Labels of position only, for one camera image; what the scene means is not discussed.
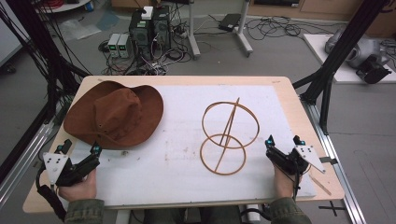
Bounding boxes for aluminium rail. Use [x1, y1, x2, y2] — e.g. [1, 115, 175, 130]
[302, 100, 368, 224]
[0, 120, 58, 207]

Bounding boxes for black metal frame post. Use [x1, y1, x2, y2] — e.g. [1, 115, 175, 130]
[292, 0, 390, 135]
[5, 0, 92, 126]

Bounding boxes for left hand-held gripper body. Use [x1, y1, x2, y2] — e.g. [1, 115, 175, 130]
[42, 151, 102, 188]

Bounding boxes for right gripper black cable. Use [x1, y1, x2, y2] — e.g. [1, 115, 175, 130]
[291, 169, 312, 201]

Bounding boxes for black device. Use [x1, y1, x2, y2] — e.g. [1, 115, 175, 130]
[355, 57, 393, 85]

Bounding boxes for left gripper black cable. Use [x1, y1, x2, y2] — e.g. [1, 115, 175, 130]
[35, 163, 68, 222]

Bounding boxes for wooden ring hat stand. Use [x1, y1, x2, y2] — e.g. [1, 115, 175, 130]
[199, 96, 261, 176]

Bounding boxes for black tape cross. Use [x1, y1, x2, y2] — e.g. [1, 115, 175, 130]
[318, 200, 347, 217]

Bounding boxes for person's left hand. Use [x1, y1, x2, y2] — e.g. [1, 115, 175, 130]
[58, 169, 98, 203]

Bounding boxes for tangle of black floor cables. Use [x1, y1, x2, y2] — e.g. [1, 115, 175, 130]
[245, 14, 341, 42]

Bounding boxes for thin wooden stick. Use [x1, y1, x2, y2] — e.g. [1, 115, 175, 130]
[307, 174, 332, 197]

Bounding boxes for white platform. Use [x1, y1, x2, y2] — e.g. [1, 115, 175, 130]
[303, 33, 396, 85]

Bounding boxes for person's right hand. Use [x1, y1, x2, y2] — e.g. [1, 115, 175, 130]
[273, 164, 303, 200]

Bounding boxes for white table mat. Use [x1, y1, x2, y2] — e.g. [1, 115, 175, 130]
[65, 84, 318, 208]

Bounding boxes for grey rounded machine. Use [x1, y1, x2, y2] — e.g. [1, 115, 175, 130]
[324, 29, 390, 70]

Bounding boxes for white stand leg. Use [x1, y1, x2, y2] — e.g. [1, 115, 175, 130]
[186, 0, 202, 61]
[234, 0, 254, 58]

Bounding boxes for flat black box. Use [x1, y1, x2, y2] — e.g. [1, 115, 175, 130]
[218, 12, 243, 33]

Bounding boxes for white box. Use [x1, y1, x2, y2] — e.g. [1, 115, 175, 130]
[141, 6, 154, 21]

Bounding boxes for person's legs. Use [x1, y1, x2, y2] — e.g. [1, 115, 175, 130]
[142, 206, 241, 224]

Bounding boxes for grey power supply unit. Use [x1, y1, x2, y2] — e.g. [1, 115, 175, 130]
[118, 33, 134, 59]
[106, 33, 121, 59]

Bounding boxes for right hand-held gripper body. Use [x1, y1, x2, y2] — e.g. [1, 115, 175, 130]
[264, 144, 327, 176]

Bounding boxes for black tape strip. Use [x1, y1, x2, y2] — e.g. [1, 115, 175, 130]
[318, 156, 339, 165]

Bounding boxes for brown wide-brim hat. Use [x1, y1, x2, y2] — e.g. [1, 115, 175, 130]
[63, 79, 165, 150]

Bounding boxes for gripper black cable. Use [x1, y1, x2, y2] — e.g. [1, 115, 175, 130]
[291, 169, 312, 201]
[35, 163, 68, 222]

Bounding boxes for black computer tower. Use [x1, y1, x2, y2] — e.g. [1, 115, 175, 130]
[128, 10, 154, 60]
[151, 6, 172, 52]

